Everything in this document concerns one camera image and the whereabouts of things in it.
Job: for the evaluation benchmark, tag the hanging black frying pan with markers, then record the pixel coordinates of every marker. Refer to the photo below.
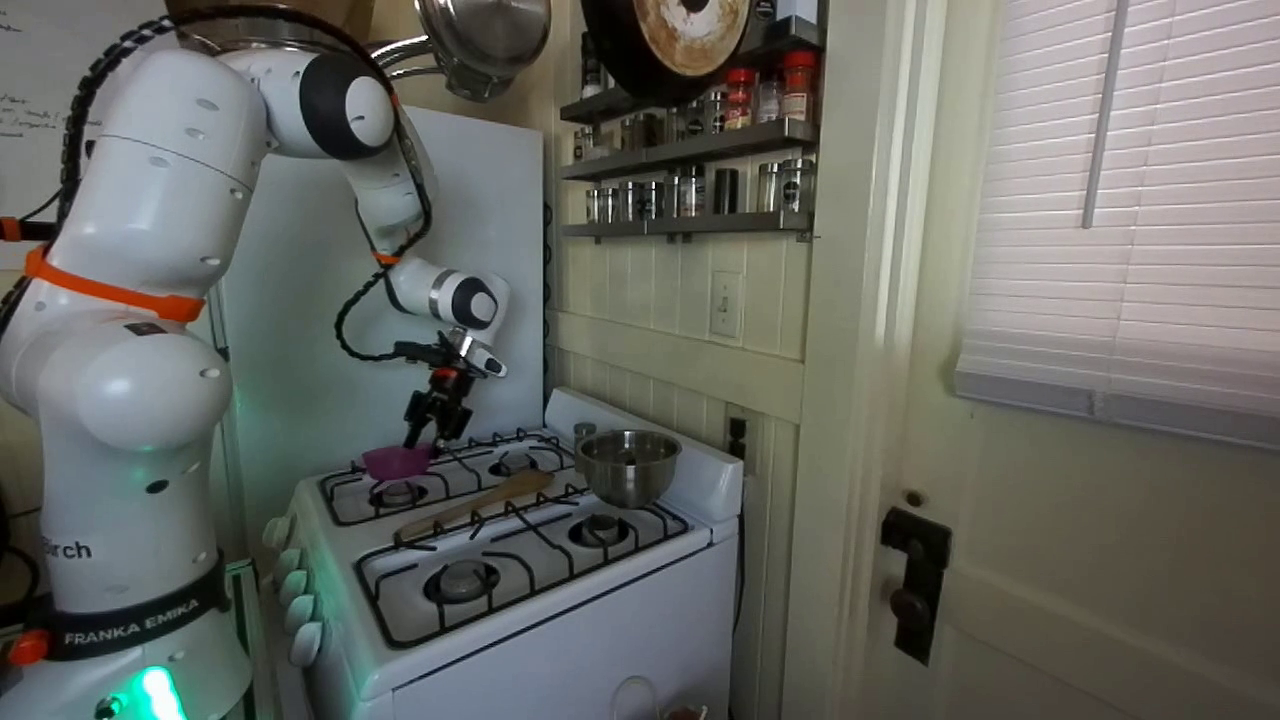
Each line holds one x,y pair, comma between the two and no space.
665,35

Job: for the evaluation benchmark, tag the white gas stove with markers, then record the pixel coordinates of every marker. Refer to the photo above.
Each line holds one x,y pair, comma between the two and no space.
573,640

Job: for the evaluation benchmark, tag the wooden spoon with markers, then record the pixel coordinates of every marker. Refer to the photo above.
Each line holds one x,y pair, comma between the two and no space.
480,504

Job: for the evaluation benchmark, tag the black stove grate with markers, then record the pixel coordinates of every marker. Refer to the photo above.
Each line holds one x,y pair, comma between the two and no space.
452,460
524,562

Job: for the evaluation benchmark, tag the metal bowl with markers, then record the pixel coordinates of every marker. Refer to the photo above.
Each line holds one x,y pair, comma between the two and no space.
624,480

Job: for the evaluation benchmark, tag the red cap spice jar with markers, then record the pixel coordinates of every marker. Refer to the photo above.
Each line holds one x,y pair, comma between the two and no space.
738,96
798,89

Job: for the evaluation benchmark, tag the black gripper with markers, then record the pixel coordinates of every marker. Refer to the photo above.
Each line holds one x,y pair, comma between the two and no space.
450,389

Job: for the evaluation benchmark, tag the white sheet with writing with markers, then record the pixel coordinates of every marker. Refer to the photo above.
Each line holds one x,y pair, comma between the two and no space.
24,107

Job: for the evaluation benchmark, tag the white window blind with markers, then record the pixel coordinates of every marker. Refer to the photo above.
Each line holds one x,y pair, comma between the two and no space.
1172,202

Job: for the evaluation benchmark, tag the hanging steel bowl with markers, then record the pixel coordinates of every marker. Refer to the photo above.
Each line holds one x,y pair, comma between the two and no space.
494,35

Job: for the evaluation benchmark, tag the metal spice shelf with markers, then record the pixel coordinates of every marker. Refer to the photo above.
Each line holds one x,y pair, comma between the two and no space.
586,107
695,224
695,149

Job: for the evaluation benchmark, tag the black door lock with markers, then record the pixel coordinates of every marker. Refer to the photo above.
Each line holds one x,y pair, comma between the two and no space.
916,572

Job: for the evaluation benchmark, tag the blind tilt wand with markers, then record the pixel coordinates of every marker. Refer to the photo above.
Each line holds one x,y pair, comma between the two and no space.
1102,147

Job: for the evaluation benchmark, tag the white door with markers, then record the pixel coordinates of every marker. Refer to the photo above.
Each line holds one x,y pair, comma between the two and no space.
1067,572

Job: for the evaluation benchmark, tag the white refrigerator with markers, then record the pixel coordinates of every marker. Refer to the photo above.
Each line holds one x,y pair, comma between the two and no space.
283,401

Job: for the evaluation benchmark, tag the black wall outlet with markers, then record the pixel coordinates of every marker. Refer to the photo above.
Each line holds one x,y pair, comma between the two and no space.
738,437

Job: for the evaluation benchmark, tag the glass spice jar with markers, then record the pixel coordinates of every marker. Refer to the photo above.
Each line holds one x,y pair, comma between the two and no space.
724,188
593,202
768,102
687,195
767,186
653,196
635,202
798,186
706,111
612,202

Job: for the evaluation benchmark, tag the white wall outlet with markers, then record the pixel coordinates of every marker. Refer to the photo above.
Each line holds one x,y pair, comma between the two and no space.
724,306

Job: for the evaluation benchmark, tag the round gas burner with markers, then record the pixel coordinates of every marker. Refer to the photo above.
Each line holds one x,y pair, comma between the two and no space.
396,498
463,582
514,464
602,531

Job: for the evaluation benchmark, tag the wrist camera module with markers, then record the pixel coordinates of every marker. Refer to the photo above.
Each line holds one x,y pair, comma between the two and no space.
480,363

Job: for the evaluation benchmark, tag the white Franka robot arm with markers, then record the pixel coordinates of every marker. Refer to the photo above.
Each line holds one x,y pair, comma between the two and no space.
135,401

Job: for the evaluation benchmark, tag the white stove knob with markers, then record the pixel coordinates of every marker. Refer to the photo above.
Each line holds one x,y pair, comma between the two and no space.
299,614
310,640
291,584
283,557
278,531

